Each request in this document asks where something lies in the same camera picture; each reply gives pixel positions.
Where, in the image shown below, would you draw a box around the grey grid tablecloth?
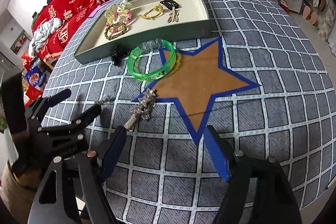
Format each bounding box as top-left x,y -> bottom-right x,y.
42,0 -> 335,223

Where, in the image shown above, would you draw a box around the brown blue star mat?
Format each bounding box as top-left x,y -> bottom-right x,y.
148,38 -> 260,144

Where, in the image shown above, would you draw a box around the cream polka dot scrunchie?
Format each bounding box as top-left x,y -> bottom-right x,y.
104,1 -> 132,26

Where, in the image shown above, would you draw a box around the pink star mat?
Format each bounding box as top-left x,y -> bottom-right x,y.
88,5 -> 105,18

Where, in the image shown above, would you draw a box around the blue snack box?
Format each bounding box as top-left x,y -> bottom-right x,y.
25,66 -> 47,87

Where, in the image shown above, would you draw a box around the white curtain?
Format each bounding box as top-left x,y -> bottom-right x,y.
327,25 -> 336,56

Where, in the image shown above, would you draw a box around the black small claw clip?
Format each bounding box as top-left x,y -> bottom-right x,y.
110,47 -> 126,67

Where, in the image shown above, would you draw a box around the black beaded hair clip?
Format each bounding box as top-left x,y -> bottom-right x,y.
160,0 -> 179,11

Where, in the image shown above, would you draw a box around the pink slippers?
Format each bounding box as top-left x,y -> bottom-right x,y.
301,5 -> 318,30

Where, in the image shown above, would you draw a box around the beige bow hair clip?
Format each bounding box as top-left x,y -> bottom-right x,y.
167,6 -> 179,23

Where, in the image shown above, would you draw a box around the brown braided hair band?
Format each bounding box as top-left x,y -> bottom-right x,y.
104,22 -> 127,40

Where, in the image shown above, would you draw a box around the grey white crumpled cloth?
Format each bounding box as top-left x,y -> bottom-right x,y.
28,18 -> 63,58

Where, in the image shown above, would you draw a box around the pink yellow bead bracelet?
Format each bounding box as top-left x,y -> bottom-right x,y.
105,9 -> 133,30

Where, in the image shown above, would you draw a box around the small silver round earring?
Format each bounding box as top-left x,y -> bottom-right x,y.
94,98 -> 110,105

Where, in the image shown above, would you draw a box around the silver rhinestone hair clip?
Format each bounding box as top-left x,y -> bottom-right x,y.
124,88 -> 156,131

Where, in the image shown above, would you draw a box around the green tray cream lining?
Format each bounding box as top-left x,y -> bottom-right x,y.
74,0 -> 211,64

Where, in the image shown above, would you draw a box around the green translucent bangle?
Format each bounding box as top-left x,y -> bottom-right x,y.
127,39 -> 177,82

